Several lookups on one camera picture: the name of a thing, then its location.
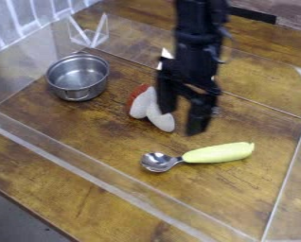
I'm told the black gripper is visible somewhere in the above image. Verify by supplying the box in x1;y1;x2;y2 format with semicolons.
157;31;222;136

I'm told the green handled metal spoon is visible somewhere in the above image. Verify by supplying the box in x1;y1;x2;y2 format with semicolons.
141;142;254;173

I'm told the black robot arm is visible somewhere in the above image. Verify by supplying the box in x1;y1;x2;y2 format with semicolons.
157;0;230;136

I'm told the white red toy mushroom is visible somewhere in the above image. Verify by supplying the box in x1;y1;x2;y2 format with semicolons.
127;84;176;132

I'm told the small steel pot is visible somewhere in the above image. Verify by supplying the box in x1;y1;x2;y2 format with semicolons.
46;52;110;102

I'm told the black bar on table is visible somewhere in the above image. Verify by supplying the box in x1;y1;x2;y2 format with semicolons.
230;7;277;25

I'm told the clear acrylic enclosure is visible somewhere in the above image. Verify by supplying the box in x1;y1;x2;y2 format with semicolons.
0;0;301;242

